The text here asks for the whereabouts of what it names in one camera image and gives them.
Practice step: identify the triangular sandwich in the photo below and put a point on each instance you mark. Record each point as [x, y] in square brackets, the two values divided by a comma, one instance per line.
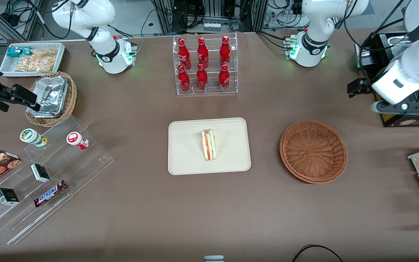
[208, 145]

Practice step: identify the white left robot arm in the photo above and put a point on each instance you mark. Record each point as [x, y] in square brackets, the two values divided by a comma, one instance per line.
[315, 22]

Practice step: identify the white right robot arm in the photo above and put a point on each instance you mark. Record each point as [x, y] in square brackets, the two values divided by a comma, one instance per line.
[104, 43]

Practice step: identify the small tan wicker basket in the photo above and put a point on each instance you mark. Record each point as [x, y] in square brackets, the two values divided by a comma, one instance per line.
[72, 98]

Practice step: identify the large brown wicker basket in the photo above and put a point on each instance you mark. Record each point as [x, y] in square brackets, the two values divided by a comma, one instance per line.
[313, 153]

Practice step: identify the beige plastic tray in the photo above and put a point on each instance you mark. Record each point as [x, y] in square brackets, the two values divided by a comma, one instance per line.
[187, 153]

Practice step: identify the aluminium foil container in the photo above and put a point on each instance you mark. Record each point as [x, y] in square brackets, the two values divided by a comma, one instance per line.
[51, 96]

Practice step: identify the white rectangular snack bin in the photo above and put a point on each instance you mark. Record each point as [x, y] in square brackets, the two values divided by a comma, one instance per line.
[7, 67]

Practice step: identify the clear bag of chips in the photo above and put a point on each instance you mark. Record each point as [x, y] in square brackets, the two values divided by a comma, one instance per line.
[36, 62]

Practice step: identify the green lid white cup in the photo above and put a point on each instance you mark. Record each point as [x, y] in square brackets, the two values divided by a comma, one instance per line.
[31, 136]

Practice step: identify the teal snack packet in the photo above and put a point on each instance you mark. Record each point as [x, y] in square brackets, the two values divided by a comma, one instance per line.
[16, 52]

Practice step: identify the red lid white cup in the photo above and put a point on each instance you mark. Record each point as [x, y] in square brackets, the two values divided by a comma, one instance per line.
[75, 139]

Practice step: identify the small black carton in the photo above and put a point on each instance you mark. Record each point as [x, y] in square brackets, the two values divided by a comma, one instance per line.
[7, 196]
[40, 173]

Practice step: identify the clear acrylic stepped display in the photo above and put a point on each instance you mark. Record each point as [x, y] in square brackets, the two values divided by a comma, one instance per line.
[86, 163]

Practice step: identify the snickers chocolate bar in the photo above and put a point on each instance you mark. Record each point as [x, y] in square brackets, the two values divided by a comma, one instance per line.
[49, 194]

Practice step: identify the red cola bottle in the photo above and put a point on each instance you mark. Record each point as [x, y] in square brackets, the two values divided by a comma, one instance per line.
[184, 54]
[225, 51]
[184, 82]
[202, 52]
[202, 80]
[224, 80]

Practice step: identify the clear acrylic bottle rack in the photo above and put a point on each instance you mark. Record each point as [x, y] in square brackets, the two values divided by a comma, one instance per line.
[211, 92]

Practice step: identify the white power strip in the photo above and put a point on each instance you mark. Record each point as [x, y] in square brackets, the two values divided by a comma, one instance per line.
[211, 26]

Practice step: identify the small grey box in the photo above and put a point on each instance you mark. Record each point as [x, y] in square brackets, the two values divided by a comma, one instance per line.
[214, 258]

